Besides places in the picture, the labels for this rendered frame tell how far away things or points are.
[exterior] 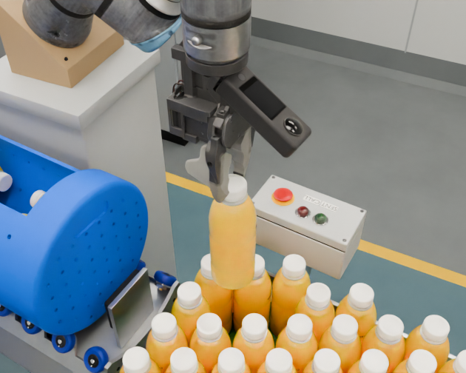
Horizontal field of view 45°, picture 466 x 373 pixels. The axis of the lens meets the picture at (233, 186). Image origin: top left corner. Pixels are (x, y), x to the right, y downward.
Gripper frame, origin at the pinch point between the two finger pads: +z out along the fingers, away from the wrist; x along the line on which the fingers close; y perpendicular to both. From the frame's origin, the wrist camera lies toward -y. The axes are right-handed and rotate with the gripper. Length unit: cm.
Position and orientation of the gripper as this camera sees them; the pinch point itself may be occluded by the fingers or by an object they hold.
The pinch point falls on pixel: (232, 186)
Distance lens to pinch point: 75.5
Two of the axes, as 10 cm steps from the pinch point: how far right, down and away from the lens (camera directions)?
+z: 0.0, 7.3, 6.8
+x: -5.1, 5.9, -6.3
